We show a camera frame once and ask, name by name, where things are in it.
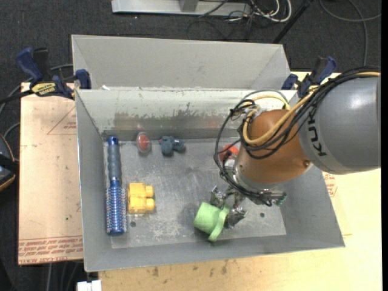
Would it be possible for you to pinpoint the yellow toy block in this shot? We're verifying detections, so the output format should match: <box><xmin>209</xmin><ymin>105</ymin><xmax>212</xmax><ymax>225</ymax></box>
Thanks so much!
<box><xmin>127</xmin><ymin>182</ymin><xmax>156</xmax><ymax>215</ymax></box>

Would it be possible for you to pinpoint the dark blue-grey toy animal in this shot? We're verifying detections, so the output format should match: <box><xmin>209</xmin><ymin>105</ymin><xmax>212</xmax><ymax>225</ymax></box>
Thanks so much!
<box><xmin>159</xmin><ymin>135</ymin><xmax>186</xmax><ymax>157</ymax></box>

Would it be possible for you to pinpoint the blue hairbrush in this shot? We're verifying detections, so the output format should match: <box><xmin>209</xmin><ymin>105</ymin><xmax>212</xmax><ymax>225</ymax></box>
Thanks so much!
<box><xmin>105</xmin><ymin>136</ymin><xmax>128</xmax><ymax>236</ymax></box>

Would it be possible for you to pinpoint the brown cardboard board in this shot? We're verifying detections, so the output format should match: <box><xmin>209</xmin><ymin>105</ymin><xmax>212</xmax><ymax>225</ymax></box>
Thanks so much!
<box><xmin>18</xmin><ymin>82</ymin><xmax>84</xmax><ymax>266</ymax></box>

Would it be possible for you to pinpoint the green cup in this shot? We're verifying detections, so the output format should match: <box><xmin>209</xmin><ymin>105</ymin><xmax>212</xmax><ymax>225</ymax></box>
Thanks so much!
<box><xmin>193</xmin><ymin>201</ymin><xmax>232</xmax><ymax>243</ymax></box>

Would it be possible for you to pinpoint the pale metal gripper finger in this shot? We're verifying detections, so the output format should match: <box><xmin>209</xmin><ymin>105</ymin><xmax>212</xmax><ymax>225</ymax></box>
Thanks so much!
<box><xmin>226</xmin><ymin>204</ymin><xmax>249</xmax><ymax>229</ymax></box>
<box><xmin>209</xmin><ymin>186</ymin><xmax>227</xmax><ymax>208</ymax></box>

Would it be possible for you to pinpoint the grey metal bin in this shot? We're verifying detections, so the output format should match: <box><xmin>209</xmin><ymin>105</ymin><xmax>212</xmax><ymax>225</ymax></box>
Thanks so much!
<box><xmin>71</xmin><ymin>34</ymin><xmax>346</xmax><ymax>273</ymax></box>

